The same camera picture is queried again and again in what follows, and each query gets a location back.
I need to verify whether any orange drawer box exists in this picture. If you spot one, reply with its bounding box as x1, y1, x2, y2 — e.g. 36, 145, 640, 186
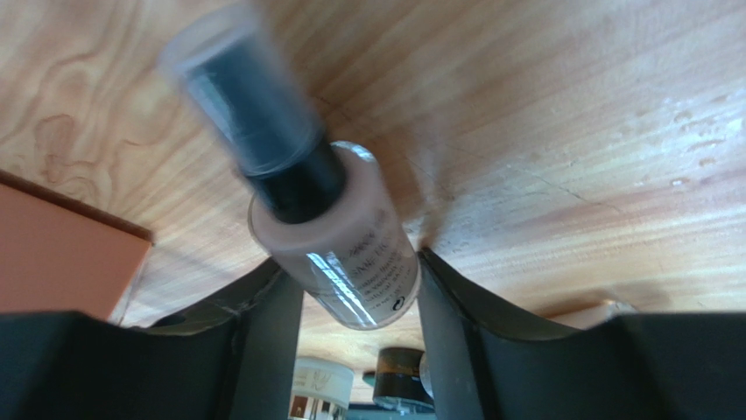
1, 172, 151, 324

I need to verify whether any gold mirrored jar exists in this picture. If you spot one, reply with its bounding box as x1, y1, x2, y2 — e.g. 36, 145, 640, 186
288, 357, 355, 420

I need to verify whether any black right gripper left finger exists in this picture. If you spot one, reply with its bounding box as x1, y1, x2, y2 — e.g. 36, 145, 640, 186
1, 260, 303, 419

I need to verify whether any foundation bottle black cap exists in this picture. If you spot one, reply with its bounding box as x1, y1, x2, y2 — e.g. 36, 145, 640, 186
157, 3, 422, 332

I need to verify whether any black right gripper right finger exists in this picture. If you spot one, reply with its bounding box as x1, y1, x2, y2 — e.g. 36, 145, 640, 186
418, 248, 745, 419

